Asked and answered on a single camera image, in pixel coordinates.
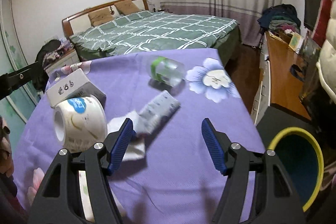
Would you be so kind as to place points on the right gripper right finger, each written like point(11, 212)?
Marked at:
point(274, 200)

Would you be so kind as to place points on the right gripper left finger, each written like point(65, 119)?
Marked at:
point(58, 197)

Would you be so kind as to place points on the grey-white tea box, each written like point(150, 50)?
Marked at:
point(76, 84)

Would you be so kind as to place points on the grey foil wrapper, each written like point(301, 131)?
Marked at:
point(156, 112)

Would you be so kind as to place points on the cream paper cup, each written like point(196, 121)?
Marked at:
point(86, 202)

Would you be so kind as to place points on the yellow-rimmed blue trash bin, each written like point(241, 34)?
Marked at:
point(302, 158)

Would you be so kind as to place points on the person's left hand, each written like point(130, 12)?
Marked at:
point(6, 159)

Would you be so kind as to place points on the teal wardrobe door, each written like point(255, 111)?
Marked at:
point(21, 103)

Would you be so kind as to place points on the black clothes on nightstand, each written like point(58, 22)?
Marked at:
point(47, 55)

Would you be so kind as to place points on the purple floral tablecloth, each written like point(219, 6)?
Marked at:
point(176, 182)

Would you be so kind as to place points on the white nightstand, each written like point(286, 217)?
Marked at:
point(67, 59)

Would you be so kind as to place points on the wooden headboard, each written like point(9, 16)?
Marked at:
point(79, 22)

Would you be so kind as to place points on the wooden desk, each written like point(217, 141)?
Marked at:
point(278, 89)

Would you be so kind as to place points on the clear green plastic cup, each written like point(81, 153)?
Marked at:
point(166, 71)

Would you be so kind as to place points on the left brown pillow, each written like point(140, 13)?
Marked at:
point(100, 17)

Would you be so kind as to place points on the brown pillow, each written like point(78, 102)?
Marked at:
point(126, 7)
point(100, 17)

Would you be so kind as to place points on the cream puffer jacket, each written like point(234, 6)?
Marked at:
point(326, 63)

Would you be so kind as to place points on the bed with green plaid quilt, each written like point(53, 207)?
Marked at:
point(158, 31)

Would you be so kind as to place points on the right brown pillow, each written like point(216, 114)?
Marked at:
point(126, 7)

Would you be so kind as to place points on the red hanging garment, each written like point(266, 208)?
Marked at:
point(319, 31)

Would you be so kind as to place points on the pile of dark clothes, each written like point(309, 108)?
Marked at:
point(280, 17)

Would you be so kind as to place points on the black monitor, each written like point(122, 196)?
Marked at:
point(311, 13)

